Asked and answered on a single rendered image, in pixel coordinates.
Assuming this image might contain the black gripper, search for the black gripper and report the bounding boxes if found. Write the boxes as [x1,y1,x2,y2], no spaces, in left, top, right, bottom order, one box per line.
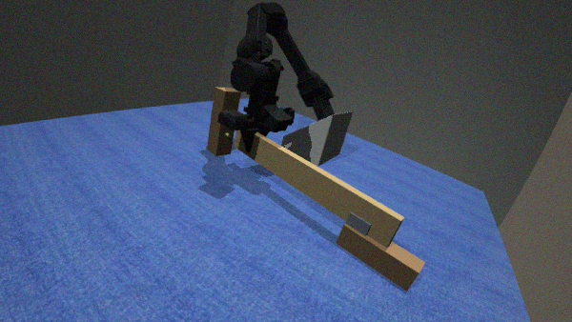
[217,90,279,152]

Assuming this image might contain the long tan wooden bar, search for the long tan wooden bar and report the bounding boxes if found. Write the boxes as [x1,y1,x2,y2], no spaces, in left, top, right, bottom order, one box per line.
[234,131,404,248]

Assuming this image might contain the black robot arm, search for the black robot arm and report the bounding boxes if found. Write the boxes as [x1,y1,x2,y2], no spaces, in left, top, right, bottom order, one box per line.
[231,2,335,132]

